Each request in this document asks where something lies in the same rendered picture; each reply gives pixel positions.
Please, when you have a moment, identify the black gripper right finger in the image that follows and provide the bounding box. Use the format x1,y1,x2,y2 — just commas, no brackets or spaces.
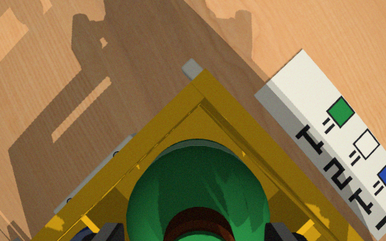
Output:
264,222,308,241

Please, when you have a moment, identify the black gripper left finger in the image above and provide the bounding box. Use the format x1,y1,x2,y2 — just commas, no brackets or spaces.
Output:
81,222,125,241

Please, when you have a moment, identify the white paper pick list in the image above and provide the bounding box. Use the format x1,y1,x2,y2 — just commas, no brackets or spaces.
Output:
254,50,386,241

